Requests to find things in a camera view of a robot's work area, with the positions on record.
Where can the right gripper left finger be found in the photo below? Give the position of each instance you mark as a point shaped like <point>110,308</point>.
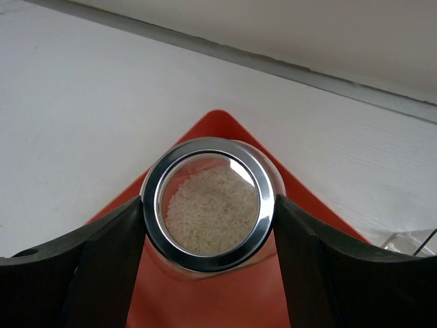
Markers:
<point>84,278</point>

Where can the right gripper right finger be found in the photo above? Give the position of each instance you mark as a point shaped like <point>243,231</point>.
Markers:
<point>332,279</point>

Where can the glass jar of rice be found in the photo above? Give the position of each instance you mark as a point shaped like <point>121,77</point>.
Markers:
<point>208,205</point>

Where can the clear plastic tray box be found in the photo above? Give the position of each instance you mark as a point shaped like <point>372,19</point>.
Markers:
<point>419,243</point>

